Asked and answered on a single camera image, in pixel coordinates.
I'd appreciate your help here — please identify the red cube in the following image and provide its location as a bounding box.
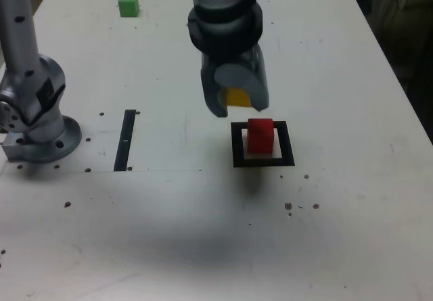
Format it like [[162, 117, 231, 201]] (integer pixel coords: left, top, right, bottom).
[[247, 118, 274, 156]]

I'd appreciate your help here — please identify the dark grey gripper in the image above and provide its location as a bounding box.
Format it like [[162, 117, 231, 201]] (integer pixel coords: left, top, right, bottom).
[[200, 47, 271, 119]]

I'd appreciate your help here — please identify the black tape strip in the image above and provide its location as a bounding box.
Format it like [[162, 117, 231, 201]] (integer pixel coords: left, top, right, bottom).
[[113, 109, 136, 172]]

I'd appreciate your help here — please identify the green cube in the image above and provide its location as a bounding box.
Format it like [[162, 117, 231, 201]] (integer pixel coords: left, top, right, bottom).
[[118, 0, 141, 18]]

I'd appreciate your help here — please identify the yellow cube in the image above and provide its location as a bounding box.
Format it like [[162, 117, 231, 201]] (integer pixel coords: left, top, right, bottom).
[[218, 86, 253, 108]]

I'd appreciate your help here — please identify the black tape square outline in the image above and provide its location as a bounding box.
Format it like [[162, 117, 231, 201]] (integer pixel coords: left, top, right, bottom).
[[230, 120, 296, 168]]

